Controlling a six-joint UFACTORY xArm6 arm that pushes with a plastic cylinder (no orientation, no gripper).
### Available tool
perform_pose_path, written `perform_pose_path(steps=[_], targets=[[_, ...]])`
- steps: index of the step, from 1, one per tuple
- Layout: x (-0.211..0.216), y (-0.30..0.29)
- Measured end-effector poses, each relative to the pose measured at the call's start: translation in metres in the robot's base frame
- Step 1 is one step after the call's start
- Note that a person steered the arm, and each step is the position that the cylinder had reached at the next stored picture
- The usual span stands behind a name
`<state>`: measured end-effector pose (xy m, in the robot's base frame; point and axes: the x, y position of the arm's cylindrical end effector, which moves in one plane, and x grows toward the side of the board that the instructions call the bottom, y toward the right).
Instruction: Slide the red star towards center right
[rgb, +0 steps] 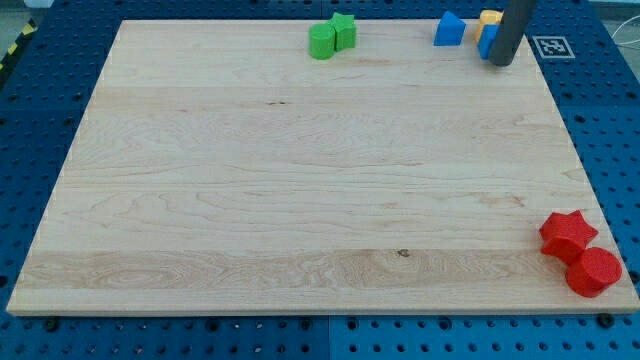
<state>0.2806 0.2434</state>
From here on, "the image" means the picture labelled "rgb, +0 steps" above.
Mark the green star block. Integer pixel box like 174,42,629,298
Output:
328,12,357,52

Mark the red star block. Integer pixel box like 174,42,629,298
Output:
539,210,599,265

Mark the wooden board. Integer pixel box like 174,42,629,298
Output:
7,20,639,316

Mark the green cylinder block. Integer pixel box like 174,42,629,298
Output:
308,23,335,60

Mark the blue triangle block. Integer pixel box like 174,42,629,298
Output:
433,11,466,46

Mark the blue cube block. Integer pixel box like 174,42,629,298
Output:
477,24,499,60

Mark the yellow block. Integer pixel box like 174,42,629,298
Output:
474,10,503,43

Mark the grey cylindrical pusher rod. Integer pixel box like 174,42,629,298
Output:
488,0,538,67

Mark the white fiducial marker tag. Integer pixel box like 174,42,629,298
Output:
532,35,575,60

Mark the red cylinder block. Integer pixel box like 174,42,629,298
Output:
565,247,622,298

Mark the white cable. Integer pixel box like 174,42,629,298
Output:
610,13,640,50

